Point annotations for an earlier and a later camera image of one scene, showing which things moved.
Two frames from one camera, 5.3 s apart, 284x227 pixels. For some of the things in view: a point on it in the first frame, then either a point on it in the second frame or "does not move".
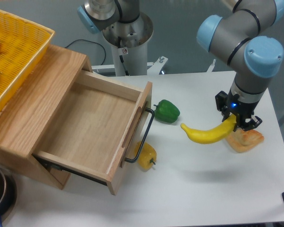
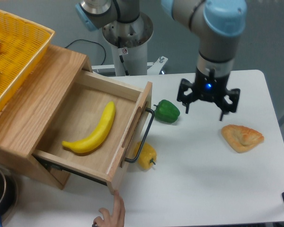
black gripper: [243, 110] to [207, 88]
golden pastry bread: [240, 141] does not move
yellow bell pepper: [148, 157] does not move
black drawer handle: [133, 160] does not move
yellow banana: [212, 135] to [90, 142]
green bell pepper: [166, 111] does not move
